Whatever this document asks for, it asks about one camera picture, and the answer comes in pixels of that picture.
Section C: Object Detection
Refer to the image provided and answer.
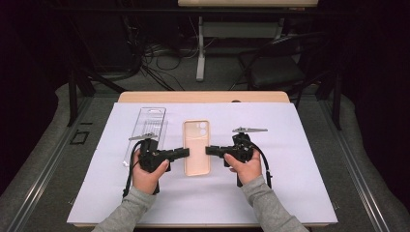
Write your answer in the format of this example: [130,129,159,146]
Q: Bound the bundle of floor cables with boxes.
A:
[122,15,201,91]

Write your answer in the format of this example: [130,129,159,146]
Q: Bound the beige phone case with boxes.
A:
[182,119,212,177]

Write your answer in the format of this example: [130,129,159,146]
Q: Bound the grey metal floor rail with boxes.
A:
[317,96,391,232]
[9,96,95,232]

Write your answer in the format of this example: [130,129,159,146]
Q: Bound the hand-held gripper black cable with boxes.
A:
[248,139,274,189]
[122,140,144,198]

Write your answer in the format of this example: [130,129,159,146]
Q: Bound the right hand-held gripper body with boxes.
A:
[221,126,269,168]

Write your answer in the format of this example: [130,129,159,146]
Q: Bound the person's right hand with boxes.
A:
[223,149,263,186]

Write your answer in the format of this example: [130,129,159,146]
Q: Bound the black chair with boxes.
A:
[237,32,327,98]

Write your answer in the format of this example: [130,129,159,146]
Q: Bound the black metal stand frame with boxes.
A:
[54,8,129,128]

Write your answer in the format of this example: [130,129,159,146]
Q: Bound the person's left hand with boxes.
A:
[132,149,171,195]

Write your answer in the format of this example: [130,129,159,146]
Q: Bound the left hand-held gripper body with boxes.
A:
[128,132,178,174]

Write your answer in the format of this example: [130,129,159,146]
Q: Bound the white frame background table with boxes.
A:
[177,0,319,82]

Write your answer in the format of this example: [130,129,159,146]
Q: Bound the right hand-held gripper black cable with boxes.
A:
[248,139,274,189]

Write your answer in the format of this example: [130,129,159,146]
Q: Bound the white paper sheet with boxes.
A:
[66,101,338,225]

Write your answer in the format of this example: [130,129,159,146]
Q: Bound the clear plastic container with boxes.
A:
[122,106,168,168]

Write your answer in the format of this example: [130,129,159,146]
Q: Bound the left hand-held gripper black cable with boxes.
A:
[122,140,144,198]

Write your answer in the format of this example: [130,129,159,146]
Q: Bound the black metal stand post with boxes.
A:
[332,72,342,131]

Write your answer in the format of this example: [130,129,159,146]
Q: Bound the black square floor frame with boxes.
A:
[70,130,90,145]

